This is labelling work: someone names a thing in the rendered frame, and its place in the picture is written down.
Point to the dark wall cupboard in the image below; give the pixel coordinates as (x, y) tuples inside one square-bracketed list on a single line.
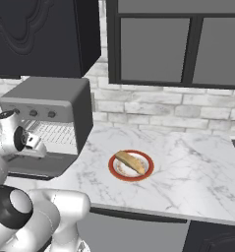
[(40, 36)]

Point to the dark toaster oven knob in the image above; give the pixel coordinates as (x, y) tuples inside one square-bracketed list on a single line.
[(16, 111), (51, 114), (33, 113)]

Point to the grey appliance front panel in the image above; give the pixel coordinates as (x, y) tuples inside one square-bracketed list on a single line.
[(132, 236)]

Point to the black framed window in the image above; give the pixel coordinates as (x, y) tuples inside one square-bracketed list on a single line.
[(188, 42)]

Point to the dark base cupboard door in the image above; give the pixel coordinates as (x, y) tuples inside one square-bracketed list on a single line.
[(217, 238)]

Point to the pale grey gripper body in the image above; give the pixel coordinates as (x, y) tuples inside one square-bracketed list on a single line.
[(37, 151)]

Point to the red rimmed white plate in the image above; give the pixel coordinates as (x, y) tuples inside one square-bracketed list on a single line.
[(120, 170)]

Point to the grey toaster oven door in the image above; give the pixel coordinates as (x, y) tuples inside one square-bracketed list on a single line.
[(53, 164)]

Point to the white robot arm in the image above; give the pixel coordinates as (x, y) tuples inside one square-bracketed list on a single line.
[(66, 206)]

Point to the brown baguette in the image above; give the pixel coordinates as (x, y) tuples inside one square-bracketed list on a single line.
[(130, 161)]

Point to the grey toaster oven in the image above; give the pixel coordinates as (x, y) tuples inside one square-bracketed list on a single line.
[(73, 98)]

